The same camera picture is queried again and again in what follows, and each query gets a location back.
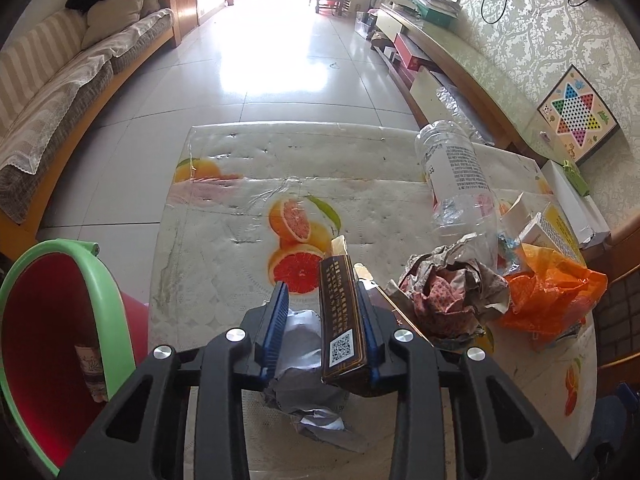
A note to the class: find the red bin with green rim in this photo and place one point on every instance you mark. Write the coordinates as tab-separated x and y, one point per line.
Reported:
45	320

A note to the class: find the clear plastic bottle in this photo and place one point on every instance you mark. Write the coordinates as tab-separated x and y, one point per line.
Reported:
457	170

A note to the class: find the yellow white medicine box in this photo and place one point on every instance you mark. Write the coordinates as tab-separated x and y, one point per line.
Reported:
552	235

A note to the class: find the person's leg in jeans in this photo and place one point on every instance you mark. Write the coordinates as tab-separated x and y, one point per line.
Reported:
607	430

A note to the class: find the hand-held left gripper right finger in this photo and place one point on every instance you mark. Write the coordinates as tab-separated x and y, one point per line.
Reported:
374	345

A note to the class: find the small green box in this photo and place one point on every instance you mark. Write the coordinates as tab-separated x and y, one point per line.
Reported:
575	177

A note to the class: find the wooden sofa with striped cover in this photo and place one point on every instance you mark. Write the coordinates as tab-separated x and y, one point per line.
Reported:
60	90

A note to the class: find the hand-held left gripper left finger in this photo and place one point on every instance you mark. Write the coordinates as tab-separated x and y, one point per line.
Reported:
272	330

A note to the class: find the fruit print tablecloth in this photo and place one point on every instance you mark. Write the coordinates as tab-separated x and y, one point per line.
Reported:
225	220

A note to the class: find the beige pillow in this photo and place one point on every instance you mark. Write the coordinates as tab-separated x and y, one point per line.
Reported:
115	15

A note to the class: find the green tray with papers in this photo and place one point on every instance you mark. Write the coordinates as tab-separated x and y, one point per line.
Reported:
435	7

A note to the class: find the star checkers board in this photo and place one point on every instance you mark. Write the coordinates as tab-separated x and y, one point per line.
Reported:
577	115

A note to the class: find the red flat box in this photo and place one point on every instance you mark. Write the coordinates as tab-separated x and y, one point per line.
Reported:
412	52

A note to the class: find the white cardboard box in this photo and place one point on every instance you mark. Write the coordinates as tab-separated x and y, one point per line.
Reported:
580	210

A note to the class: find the dark brown box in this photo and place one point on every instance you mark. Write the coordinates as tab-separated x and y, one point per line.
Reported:
342	320

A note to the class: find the orange plastic bag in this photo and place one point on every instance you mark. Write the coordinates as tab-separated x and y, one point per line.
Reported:
550	290

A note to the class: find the long television cabinet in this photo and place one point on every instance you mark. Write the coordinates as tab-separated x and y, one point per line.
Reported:
465	65

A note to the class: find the crumpled grey paper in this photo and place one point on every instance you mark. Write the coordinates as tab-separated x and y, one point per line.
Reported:
305	405

